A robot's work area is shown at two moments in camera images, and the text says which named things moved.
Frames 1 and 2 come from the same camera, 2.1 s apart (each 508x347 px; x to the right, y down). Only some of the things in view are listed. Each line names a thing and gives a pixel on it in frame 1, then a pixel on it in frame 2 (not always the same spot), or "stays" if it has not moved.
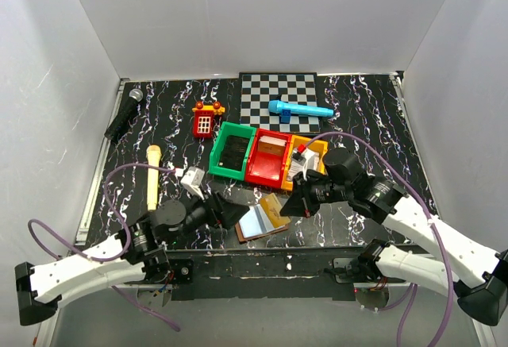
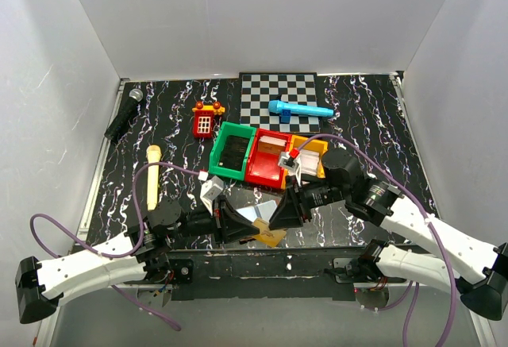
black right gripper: (304, 192) stays
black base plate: (329, 274) stays
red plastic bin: (268, 159) stays
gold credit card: (272, 207) → (267, 236)
